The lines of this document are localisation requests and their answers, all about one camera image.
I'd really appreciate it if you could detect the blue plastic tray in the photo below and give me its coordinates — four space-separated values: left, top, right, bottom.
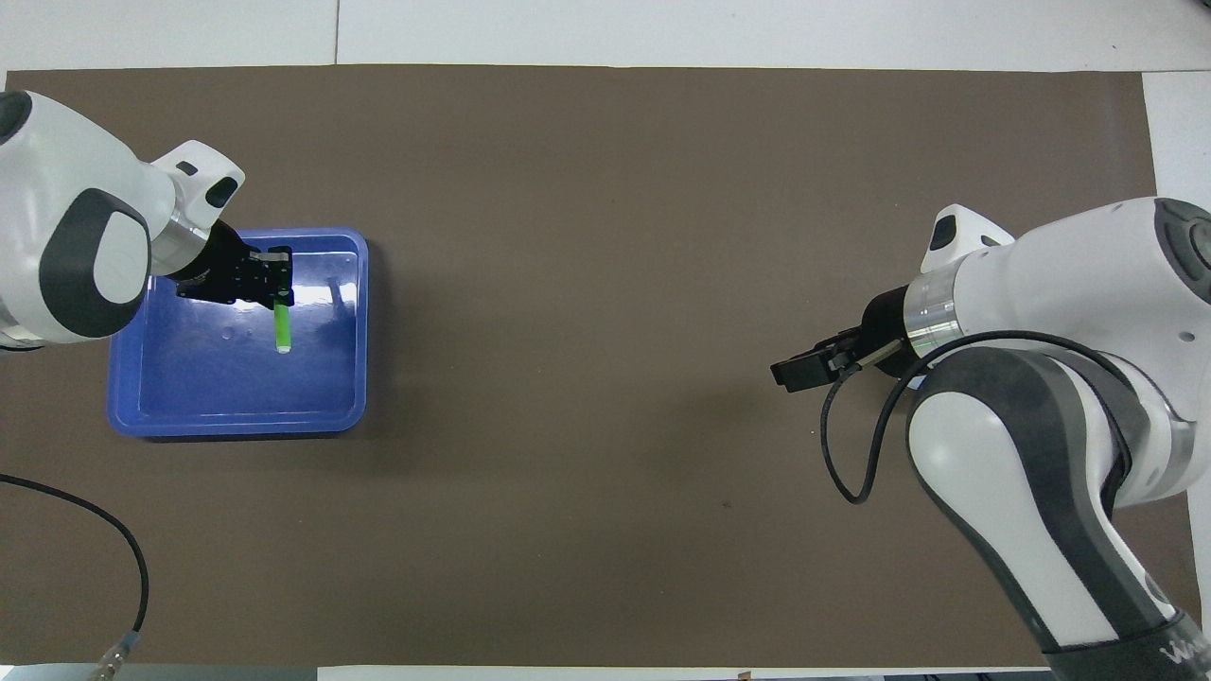
106 226 369 438

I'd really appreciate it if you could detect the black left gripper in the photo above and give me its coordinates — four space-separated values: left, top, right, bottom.
174 221 295 309

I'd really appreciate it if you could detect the brown table mat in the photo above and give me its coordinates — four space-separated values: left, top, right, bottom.
0 63 1207 669

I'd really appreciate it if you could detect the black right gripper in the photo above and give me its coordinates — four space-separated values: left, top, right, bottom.
770 286 916 393

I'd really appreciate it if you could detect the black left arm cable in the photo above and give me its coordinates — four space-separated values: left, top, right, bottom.
0 472 151 681

